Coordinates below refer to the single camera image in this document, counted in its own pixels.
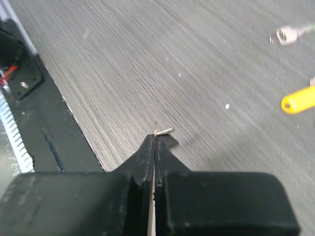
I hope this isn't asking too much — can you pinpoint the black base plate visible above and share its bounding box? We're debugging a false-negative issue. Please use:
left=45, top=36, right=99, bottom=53
left=0, top=19, right=103, bottom=172

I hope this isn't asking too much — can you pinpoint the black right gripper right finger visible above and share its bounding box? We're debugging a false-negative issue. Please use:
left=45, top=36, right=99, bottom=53
left=155, top=135, right=301, bottom=236

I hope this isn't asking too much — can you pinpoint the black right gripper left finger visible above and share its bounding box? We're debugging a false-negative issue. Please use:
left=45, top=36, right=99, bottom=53
left=0, top=135, right=154, bottom=236

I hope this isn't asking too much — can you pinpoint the yellow key tag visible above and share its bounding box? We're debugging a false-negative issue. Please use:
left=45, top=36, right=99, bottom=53
left=281, top=86, right=315, bottom=115

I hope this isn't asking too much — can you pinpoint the silver key by yellow tag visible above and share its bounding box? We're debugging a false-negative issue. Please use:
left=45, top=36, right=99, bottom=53
left=309, top=77, right=315, bottom=87

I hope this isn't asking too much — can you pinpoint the silver key with ring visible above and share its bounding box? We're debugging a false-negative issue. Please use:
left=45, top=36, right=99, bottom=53
left=154, top=121, right=174, bottom=137

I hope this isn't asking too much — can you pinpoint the slotted cable duct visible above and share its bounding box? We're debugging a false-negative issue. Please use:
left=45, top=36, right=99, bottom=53
left=0, top=93, right=34, bottom=173

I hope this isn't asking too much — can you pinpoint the silver key by green tag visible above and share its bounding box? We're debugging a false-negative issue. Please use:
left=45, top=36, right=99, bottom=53
left=269, top=24, right=315, bottom=46

